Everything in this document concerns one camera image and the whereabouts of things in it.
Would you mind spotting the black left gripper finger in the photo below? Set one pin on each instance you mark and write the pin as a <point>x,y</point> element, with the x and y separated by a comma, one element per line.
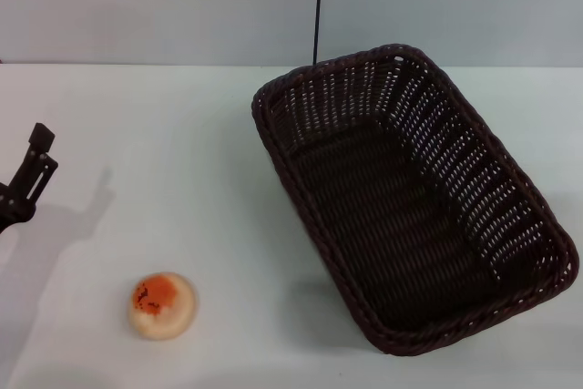
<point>37,156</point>

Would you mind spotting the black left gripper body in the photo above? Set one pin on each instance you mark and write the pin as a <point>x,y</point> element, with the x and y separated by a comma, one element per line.
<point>13,211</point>

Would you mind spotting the black woven plastic basket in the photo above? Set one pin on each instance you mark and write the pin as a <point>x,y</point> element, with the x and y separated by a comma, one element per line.
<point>410,234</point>

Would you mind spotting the round bun with orange topping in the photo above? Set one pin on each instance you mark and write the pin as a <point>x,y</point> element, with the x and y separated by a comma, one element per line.
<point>162,306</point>

